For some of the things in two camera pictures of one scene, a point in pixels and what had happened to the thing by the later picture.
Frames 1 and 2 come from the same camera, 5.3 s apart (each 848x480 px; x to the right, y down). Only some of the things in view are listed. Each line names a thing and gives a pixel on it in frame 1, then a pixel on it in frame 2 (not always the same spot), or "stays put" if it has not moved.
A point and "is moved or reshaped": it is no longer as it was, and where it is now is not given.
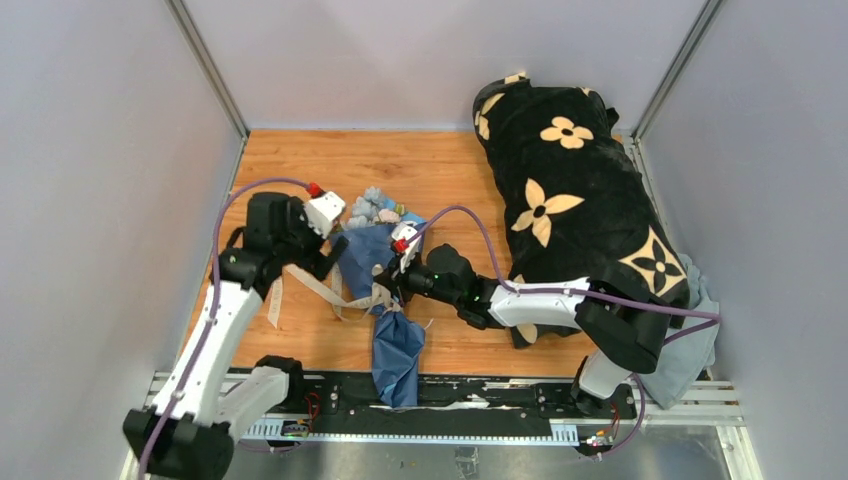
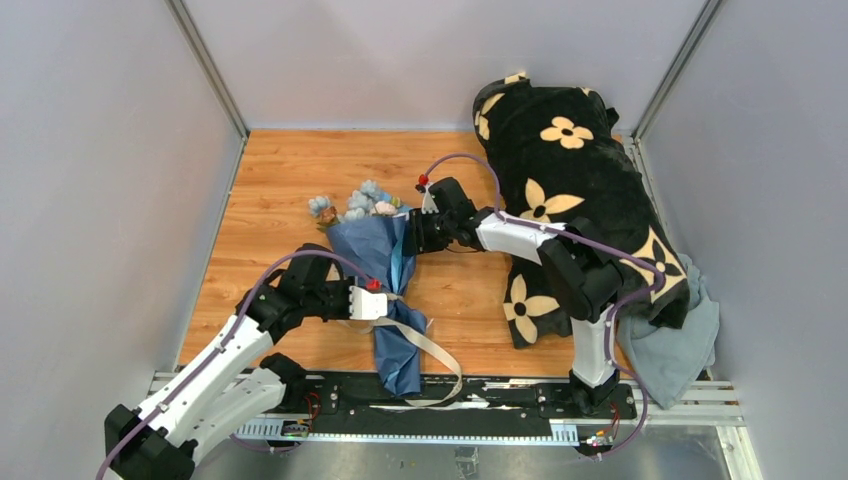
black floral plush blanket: [577, 206] stays put
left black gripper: [318, 263] to [344, 284]
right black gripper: [398, 282] to [419, 241]
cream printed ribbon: [379, 297] is moved or reshaped
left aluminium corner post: [211, 68] stays put
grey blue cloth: [689, 351] stays put
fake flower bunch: [368, 210] is moved or reshaped
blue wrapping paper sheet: [398, 337] stays put
